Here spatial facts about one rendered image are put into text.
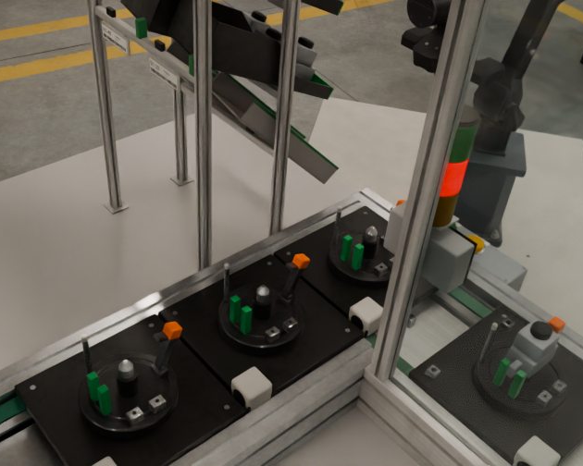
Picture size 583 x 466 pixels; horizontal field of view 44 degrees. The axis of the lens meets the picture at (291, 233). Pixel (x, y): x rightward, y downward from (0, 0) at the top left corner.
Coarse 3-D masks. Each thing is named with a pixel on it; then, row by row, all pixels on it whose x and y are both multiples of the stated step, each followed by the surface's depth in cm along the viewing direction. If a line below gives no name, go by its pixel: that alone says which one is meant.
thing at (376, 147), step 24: (336, 120) 188; (360, 120) 189; (384, 120) 190; (408, 120) 191; (312, 144) 179; (336, 144) 179; (360, 144) 180; (384, 144) 181; (408, 144) 182; (360, 168) 172; (384, 168) 173; (408, 168) 173; (384, 192) 165; (408, 192) 166
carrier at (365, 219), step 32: (352, 224) 138; (384, 224) 138; (288, 256) 129; (320, 256) 130; (352, 256) 128; (384, 256) 128; (320, 288) 124; (352, 288) 124; (384, 288) 125; (352, 320) 119
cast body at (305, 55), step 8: (304, 40) 128; (304, 48) 128; (312, 48) 130; (296, 56) 128; (304, 56) 129; (312, 56) 129; (296, 64) 129; (304, 64) 130; (296, 72) 130; (304, 72) 131; (312, 72) 131
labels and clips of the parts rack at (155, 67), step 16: (112, 16) 121; (112, 32) 122; (144, 32) 116; (128, 48) 120; (160, 48) 113; (160, 64) 114; (192, 64) 106; (176, 80) 112; (192, 96) 144; (224, 112) 139; (240, 128) 135; (256, 144) 133
